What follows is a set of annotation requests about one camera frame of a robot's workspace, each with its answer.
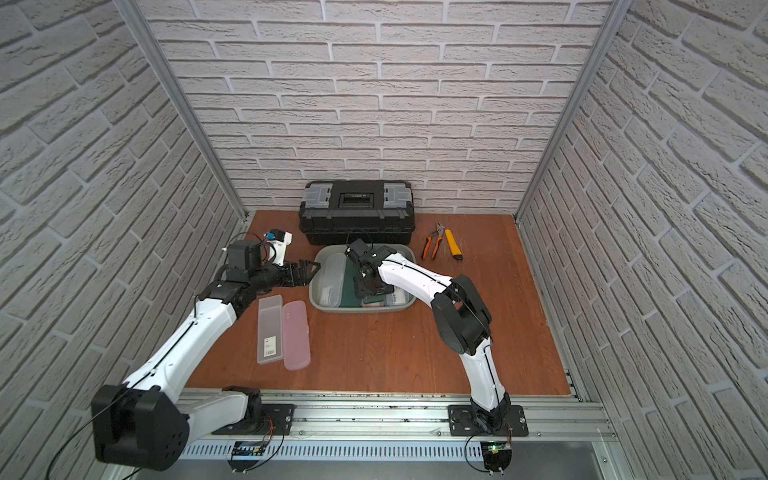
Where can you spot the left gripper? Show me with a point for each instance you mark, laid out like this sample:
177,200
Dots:
289,275

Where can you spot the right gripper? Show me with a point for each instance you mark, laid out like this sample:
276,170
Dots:
362,289

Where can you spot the dark green case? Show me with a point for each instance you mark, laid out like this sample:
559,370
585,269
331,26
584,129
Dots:
349,297
377,298

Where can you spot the clear pencil case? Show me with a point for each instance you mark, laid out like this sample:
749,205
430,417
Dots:
397,298
330,285

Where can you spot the clear rectangular case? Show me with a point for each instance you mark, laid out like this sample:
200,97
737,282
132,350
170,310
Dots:
270,335

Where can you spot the pink pencil case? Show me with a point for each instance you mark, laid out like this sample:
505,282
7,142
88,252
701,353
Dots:
296,338

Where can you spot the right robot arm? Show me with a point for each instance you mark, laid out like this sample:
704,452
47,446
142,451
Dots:
461,316

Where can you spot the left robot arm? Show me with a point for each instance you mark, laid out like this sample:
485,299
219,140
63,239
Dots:
138,423

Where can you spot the grey plastic storage tray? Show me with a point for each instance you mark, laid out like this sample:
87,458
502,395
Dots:
321,258

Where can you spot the black plastic toolbox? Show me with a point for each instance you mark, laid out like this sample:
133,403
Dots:
340,211

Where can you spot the yellow utility knife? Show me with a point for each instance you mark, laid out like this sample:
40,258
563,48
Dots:
453,246

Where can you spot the left controller board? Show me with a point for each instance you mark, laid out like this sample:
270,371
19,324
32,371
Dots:
247,455

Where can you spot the controller board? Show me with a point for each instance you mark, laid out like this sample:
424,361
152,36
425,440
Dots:
247,455
496,456

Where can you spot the right controller board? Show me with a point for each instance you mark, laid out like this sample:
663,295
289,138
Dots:
496,456

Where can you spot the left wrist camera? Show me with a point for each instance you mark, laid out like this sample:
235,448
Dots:
278,242

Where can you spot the orange handled pliers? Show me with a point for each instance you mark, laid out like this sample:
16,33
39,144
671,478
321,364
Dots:
433,242

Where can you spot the aluminium mounting rail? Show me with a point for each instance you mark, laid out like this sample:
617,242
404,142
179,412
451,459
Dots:
329,415

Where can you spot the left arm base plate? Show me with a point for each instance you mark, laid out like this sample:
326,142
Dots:
278,417

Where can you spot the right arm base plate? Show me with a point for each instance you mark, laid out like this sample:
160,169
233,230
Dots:
466,421

